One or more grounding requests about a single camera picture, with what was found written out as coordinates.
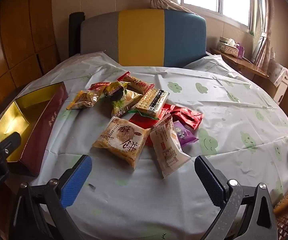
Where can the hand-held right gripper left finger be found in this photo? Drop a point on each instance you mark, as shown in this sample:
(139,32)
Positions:
(76,180)

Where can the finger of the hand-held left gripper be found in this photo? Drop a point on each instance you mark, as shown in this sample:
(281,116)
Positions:
(9,145)

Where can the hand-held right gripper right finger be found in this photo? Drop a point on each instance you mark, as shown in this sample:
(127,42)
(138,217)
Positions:
(208,180)

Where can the maroon box gold inside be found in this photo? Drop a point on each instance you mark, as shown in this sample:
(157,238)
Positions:
(44,130)

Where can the white snack packet red label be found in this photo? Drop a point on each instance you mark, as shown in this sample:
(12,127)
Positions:
(169,150)

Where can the purple snack packet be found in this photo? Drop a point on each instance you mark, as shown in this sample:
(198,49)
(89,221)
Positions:
(183,133)

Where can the orange sesame cake packet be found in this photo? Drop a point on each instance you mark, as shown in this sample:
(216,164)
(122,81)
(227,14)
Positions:
(121,140)

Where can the red foil snack packet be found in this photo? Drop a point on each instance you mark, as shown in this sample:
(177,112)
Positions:
(166,110)
(187,117)

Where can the yellow clear seed packet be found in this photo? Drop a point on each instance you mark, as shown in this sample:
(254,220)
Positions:
(84,100)

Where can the long red packet gold print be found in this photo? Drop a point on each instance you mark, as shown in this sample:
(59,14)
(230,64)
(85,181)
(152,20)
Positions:
(141,118)

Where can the gold green snack packet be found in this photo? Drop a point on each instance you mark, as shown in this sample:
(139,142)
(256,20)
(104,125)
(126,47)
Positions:
(126,102)

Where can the dark gold snack packet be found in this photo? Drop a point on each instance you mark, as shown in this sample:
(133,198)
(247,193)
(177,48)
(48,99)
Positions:
(116,92)

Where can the clear cracker packet green ends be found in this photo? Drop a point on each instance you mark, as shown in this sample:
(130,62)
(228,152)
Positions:
(151,102)

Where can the red gold snack packet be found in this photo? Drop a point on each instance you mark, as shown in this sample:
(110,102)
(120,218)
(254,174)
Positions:
(100,86)

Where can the long brown biscuit packet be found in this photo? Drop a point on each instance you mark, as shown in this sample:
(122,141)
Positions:
(139,82)

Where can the small dark scrap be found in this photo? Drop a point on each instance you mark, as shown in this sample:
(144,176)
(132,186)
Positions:
(92,186)

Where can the white tablecloth green clouds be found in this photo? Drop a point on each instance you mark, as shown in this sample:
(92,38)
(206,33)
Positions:
(233,110)

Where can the wooden wardrobe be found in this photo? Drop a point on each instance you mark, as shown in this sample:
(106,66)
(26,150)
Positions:
(16,30)

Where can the wooden side table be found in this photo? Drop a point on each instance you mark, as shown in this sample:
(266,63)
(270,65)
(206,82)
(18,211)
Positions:
(243,65)

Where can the white patterned bag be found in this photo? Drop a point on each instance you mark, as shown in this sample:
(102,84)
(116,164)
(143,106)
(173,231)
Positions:
(275,70)

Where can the small purple box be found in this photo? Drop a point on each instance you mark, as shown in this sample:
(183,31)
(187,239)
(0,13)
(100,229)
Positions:
(240,52)

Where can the patterned tissue box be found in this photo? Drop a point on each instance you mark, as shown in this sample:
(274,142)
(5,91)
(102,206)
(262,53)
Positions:
(230,48)

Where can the green white box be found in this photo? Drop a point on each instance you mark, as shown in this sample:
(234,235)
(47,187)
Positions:
(223,40)

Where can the grey yellow blue upholstered backrest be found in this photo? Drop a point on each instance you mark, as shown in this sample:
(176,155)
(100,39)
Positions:
(141,37)

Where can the floral beige curtain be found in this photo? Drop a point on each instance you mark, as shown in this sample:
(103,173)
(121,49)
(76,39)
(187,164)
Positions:
(261,17)

